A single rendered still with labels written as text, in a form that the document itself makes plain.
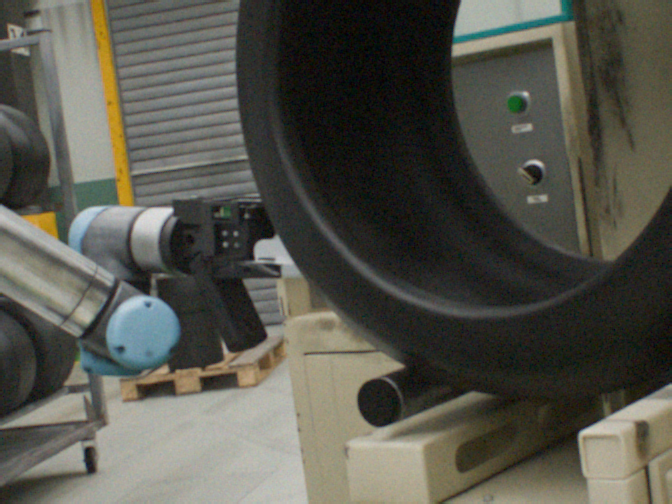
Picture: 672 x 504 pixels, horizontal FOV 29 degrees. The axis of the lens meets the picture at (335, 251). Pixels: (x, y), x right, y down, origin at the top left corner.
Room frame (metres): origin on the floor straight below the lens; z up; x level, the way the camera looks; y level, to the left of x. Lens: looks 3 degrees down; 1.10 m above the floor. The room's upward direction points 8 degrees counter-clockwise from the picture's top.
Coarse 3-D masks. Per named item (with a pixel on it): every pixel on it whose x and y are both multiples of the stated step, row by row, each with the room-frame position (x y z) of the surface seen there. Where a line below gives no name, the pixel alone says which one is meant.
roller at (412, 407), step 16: (400, 368) 1.18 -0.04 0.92; (368, 384) 1.14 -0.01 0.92; (384, 384) 1.14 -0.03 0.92; (400, 384) 1.15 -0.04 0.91; (416, 384) 1.16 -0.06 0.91; (432, 384) 1.18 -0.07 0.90; (448, 384) 1.20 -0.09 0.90; (368, 400) 1.15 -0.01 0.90; (384, 400) 1.13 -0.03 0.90; (400, 400) 1.14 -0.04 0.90; (416, 400) 1.15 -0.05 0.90; (432, 400) 1.18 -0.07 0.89; (448, 400) 1.21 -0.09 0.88; (368, 416) 1.15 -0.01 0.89; (384, 416) 1.14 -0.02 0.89; (400, 416) 1.14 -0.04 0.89
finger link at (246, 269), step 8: (232, 264) 1.33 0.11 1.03; (240, 264) 1.32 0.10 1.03; (248, 264) 1.32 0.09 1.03; (256, 264) 1.32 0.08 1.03; (264, 264) 1.31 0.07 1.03; (272, 264) 1.31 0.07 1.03; (280, 264) 1.30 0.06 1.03; (224, 272) 1.33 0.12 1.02; (232, 272) 1.33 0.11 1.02; (240, 272) 1.32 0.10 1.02; (248, 272) 1.32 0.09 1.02; (256, 272) 1.31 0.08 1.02; (264, 272) 1.31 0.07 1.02; (272, 272) 1.31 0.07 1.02; (280, 272) 1.30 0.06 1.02
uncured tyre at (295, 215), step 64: (256, 0) 1.18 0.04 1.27; (320, 0) 1.32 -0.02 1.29; (384, 0) 1.39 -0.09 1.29; (448, 0) 1.38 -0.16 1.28; (256, 64) 1.18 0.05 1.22; (320, 64) 1.34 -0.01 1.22; (384, 64) 1.41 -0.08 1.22; (448, 64) 1.41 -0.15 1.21; (256, 128) 1.19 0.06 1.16; (320, 128) 1.33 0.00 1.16; (384, 128) 1.41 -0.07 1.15; (448, 128) 1.39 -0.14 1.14; (320, 192) 1.18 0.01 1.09; (384, 192) 1.38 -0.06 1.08; (448, 192) 1.39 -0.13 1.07; (320, 256) 1.16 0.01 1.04; (384, 256) 1.31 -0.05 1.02; (448, 256) 1.37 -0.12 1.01; (512, 256) 1.35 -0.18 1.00; (576, 256) 1.32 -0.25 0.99; (640, 256) 0.97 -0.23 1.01; (384, 320) 1.12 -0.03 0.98; (448, 320) 1.08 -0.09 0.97; (512, 320) 1.04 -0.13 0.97; (576, 320) 1.01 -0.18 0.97; (640, 320) 0.98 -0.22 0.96; (512, 384) 1.08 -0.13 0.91; (576, 384) 1.05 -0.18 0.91
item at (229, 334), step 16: (192, 272) 1.39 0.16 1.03; (208, 288) 1.38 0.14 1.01; (224, 288) 1.38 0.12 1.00; (240, 288) 1.40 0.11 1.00; (208, 304) 1.38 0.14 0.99; (224, 304) 1.37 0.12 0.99; (240, 304) 1.38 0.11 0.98; (224, 320) 1.37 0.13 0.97; (240, 320) 1.37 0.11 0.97; (256, 320) 1.38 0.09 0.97; (224, 336) 1.37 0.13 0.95; (240, 336) 1.36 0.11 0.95; (256, 336) 1.37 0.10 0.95
